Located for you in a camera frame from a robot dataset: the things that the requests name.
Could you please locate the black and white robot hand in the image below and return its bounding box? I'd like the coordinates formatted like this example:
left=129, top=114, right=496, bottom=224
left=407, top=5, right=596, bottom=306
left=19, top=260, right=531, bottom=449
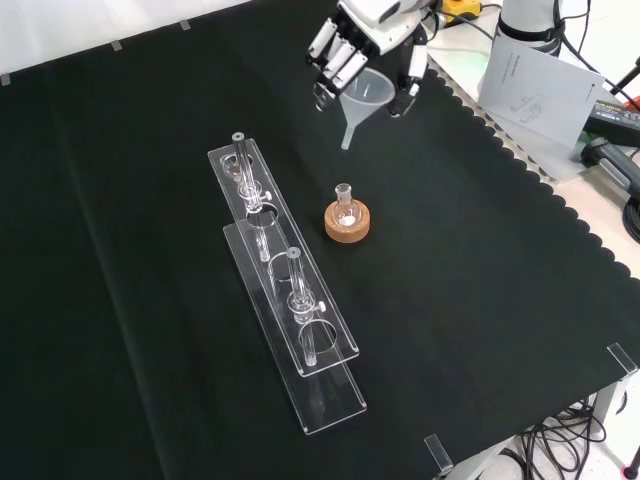
left=305, top=0, right=437, bottom=119

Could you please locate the translucent plastic funnel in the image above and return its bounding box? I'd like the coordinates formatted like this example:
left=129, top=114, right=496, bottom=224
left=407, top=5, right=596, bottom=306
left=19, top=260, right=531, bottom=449
left=339, top=68, right=396, bottom=151

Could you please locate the small clear glass funnel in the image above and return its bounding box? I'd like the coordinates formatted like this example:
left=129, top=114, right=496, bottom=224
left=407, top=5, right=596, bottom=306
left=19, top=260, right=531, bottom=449
left=220, top=152, right=254, bottom=182

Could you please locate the clear acrylic funnel stand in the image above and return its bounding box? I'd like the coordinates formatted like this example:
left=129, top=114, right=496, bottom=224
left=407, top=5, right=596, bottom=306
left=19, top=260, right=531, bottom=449
left=207, top=131, right=369, bottom=436

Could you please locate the yellow stop button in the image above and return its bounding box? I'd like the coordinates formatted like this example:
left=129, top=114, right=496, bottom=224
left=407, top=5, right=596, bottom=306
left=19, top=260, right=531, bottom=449
left=441, top=0, right=482, bottom=24

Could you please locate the white printed paper sheet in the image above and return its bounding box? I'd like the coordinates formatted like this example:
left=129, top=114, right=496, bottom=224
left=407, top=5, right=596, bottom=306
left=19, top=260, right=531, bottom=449
left=478, top=34, right=606, bottom=149

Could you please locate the round-bottom glass flask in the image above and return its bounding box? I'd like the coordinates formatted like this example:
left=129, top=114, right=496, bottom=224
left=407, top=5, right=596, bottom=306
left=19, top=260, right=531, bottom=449
left=333, top=183, right=362, bottom=227

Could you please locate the black tripod leg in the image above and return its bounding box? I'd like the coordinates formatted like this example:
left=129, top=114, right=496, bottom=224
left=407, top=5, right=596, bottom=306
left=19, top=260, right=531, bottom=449
left=608, top=53, right=640, bottom=101

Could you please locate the black power adapter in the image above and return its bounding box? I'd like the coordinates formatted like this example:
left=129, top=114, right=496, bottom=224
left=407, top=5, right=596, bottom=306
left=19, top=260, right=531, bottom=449
left=584, top=98, right=640, bottom=135

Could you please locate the black clamp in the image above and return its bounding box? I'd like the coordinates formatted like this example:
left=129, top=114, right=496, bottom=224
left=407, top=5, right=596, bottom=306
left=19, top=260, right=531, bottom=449
left=580, top=136, right=640, bottom=197

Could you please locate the black cloth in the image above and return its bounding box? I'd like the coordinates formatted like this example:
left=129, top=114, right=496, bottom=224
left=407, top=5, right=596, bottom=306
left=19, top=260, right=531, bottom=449
left=0, top=0, right=640, bottom=480

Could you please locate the clear cloth clip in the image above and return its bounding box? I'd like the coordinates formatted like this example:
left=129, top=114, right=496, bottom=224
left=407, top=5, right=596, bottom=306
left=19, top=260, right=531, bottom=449
left=606, top=342, right=640, bottom=377
left=423, top=433, right=455, bottom=475

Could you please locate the grey table leg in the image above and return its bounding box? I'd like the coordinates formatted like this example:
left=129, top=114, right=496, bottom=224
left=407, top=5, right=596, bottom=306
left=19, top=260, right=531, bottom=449
left=591, top=377, right=627, bottom=427

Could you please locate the thin black cable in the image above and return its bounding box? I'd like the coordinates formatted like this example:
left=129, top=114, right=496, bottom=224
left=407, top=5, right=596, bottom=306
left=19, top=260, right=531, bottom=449
left=552, top=0, right=634, bottom=104

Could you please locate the cork ring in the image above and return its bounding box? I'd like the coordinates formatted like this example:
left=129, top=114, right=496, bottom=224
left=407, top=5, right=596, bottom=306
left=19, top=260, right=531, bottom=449
left=323, top=199, right=374, bottom=245

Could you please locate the black cable bundle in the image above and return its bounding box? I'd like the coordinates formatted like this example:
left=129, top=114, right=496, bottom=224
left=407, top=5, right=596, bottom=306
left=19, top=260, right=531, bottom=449
left=492, top=394, right=629, bottom=480

